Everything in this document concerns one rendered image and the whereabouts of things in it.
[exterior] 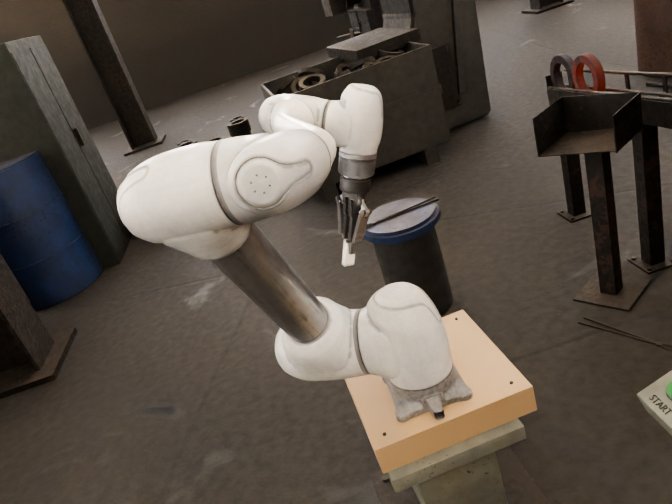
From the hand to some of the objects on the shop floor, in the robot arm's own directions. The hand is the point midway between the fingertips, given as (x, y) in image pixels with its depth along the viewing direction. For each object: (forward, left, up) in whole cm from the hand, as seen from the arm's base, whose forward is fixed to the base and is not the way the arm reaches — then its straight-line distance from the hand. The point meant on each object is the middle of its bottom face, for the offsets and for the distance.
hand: (348, 252), depth 149 cm
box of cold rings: (+40, +270, -66) cm, 281 cm away
